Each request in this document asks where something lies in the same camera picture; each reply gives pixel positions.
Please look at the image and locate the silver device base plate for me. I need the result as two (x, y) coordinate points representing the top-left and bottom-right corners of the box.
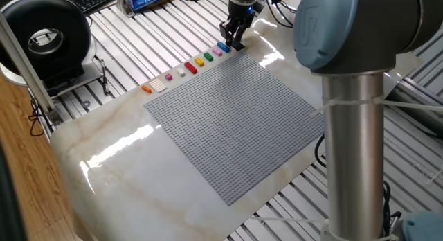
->
(0, 36), (105, 98)

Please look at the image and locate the black floor cable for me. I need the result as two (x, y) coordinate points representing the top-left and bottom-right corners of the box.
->
(27, 95), (46, 137)

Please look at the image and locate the large white Lego plate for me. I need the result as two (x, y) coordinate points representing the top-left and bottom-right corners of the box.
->
(148, 78), (168, 93)

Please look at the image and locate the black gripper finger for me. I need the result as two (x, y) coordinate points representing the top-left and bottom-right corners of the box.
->
(235, 17), (257, 44)
(219, 21), (237, 47)

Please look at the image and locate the white zip tie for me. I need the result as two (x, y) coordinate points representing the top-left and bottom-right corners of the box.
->
(309, 96), (443, 118)

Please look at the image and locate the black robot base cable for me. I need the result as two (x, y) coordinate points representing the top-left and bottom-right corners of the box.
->
(313, 133), (394, 237)

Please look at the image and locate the dark blurred foreground object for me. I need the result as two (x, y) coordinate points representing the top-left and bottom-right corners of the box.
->
(0, 140), (28, 241)

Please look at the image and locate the marble pattern board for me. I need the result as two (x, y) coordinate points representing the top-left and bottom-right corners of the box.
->
(50, 0), (425, 241)

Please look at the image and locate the aluminium frame profile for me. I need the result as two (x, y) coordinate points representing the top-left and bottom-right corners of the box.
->
(0, 12), (65, 127)

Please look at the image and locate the black ring shaped device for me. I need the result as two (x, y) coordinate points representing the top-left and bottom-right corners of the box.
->
(0, 0), (93, 96)

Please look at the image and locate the black keyboard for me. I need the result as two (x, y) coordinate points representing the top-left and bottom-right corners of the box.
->
(67, 0), (118, 15)

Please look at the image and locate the blue tissue pack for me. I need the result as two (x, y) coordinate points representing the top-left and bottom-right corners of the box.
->
(126, 0), (170, 11)

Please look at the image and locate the short aluminium post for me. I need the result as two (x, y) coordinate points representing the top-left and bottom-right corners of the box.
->
(115, 0), (136, 19)

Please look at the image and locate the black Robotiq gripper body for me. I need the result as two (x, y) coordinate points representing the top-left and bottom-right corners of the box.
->
(226, 1), (257, 29)

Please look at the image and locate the grey Lego baseplate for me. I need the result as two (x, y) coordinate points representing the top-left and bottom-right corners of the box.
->
(143, 52), (325, 206)

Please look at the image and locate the silver corner bracket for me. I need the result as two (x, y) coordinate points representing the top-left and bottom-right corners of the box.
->
(46, 107), (65, 127)

